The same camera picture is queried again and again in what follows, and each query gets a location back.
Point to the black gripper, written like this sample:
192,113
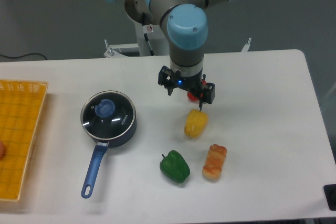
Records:
204,91

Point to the glass lid blue knob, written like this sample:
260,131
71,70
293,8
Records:
109,116

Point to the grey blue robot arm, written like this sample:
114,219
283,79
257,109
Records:
184,24

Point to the red bell pepper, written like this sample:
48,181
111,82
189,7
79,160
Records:
193,98

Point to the yellow bell pepper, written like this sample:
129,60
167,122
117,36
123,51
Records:
195,123

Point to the green bell pepper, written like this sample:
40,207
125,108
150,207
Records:
174,166

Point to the orange toasted bread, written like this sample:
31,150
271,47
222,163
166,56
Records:
214,162

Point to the dark blue saucepan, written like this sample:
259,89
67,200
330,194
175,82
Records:
97,156

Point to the yellow woven basket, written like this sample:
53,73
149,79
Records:
21,105

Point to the black device at table edge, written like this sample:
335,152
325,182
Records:
330,195

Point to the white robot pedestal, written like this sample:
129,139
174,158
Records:
150,38

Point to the white base frame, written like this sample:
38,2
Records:
123,49

